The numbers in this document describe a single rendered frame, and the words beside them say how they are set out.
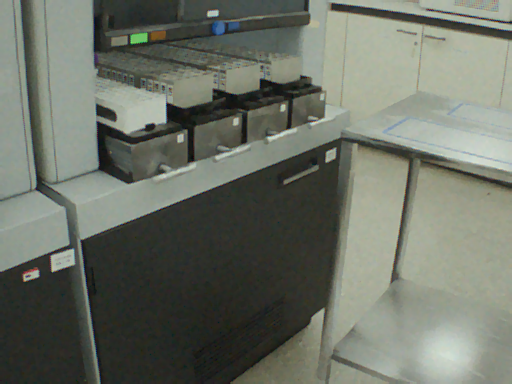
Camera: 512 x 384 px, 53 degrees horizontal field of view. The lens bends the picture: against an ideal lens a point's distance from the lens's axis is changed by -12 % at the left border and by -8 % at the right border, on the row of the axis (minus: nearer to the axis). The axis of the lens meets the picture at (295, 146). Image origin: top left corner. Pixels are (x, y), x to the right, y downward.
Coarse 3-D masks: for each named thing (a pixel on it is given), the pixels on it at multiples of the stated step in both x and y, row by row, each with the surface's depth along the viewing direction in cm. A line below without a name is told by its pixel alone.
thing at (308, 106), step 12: (300, 84) 134; (312, 84) 138; (288, 96) 130; (300, 96) 130; (312, 96) 133; (324, 96) 138; (288, 108) 129; (300, 108) 131; (312, 108) 135; (324, 108) 139; (300, 120) 132; (312, 120) 133; (324, 120) 132
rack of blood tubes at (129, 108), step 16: (96, 80) 113; (96, 96) 101; (112, 96) 101; (128, 96) 102; (144, 96) 102; (160, 96) 102; (96, 112) 109; (112, 112) 110; (128, 112) 95; (144, 112) 98; (160, 112) 101; (128, 128) 96
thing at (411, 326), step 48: (432, 96) 134; (384, 144) 99; (432, 144) 99; (480, 144) 100; (336, 240) 110; (336, 288) 114; (432, 288) 149; (384, 336) 128; (432, 336) 128; (480, 336) 128
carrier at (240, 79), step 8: (248, 64) 126; (256, 64) 126; (224, 72) 119; (232, 72) 120; (240, 72) 122; (248, 72) 124; (256, 72) 127; (224, 80) 120; (232, 80) 121; (240, 80) 123; (248, 80) 125; (256, 80) 127; (224, 88) 120; (232, 88) 122; (240, 88) 124; (248, 88) 126; (256, 88) 128
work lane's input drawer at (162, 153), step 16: (112, 128) 98; (160, 128) 99; (176, 128) 101; (112, 144) 97; (128, 144) 94; (144, 144) 95; (160, 144) 98; (176, 144) 102; (112, 160) 98; (128, 160) 94; (144, 160) 96; (160, 160) 99; (176, 160) 103; (144, 176) 97; (160, 176) 95; (176, 176) 97
